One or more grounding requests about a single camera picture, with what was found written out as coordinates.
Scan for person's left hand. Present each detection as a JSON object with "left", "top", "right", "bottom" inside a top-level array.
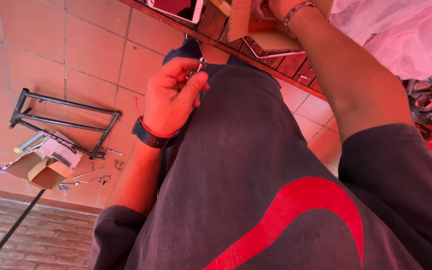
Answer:
[{"left": 143, "top": 57, "right": 210, "bottom": 138}]

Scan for person's right hand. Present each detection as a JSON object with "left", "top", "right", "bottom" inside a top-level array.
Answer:
[{"left": 268, "top": 0, "right": 316, "bottom": 22}]

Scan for black shirt with red print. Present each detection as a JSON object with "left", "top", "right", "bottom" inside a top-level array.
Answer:
[{"left": 88, "top": 64, "right": 432, "bottom": 270}]

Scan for black metal frame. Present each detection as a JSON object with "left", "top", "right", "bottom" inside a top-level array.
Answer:
[{"left": 8, "top": 88, "right": 123, "bottom": 160}]

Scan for black strap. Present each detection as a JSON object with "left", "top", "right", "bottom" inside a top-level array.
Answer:
[{"left": 0, "top": 188, "right": 47, "bottom": 270}]

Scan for white plastic sheet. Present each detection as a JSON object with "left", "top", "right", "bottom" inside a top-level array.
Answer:
[{"left": 328, "top": 0, "right": 432, "bottom": 82}]

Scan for black wrist watch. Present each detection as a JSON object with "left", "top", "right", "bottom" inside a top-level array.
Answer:
[{"left": 131, "top": 117, "right": 179, "bottom": 150}]

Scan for silver chain bracelet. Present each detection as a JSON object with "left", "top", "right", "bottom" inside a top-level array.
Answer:
[{"left": 283, "top": 1, "right": 316, "bottom": 32}]

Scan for blue tube with yellow tip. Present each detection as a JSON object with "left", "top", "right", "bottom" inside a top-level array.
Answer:
[{"left": 13, "top": 131, "right": 46, "bottom": 155}]

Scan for open brown cardboard box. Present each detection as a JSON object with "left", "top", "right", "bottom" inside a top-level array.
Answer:
[{"left": 227, "top": 0, "right": 335, "bottom": 53}]

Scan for torn cardboard box with label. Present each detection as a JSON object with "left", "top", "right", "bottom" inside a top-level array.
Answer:
[{"left": 4, "top": 130, "right": 84, "bottom": 190}]

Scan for white smartphone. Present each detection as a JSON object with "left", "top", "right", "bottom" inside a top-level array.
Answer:
[{"left": 146, "top": 0, "right": 205, "bottom": 25}]

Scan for thin silver metal rods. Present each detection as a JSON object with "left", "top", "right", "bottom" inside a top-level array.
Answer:
[{"left": 71, "top": 169, "right": 103, "bottom": 185}]

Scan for dark blue trousers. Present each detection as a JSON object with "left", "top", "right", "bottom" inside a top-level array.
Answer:
[{"left": 162, "top": 37, "right": 283, "bottom": 90}]

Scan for red string bracelet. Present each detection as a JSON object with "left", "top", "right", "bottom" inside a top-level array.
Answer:
[{"left": 135, "top": 97, "right": 181, "bottom": 140}]

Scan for small silver metal bolt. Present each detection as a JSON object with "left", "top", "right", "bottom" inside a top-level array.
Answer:
[{"left": 186, "top": 56, "right": 208, "bottom": 79}]

